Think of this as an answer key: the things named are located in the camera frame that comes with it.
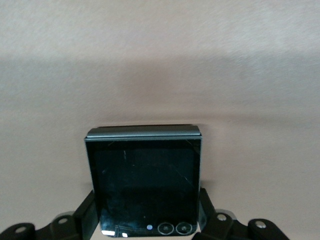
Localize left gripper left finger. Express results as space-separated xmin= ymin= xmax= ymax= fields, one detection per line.
xmin=0 ymin=186 xmax=101 ymax=240

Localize dark grey flip phone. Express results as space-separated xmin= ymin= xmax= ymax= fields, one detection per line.
xmin=83 ymin=123 xmax=205 ymax=237

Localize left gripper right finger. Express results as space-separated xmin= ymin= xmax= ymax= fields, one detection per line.
xmin=193 ymin=187 xmax=288 ymax=240

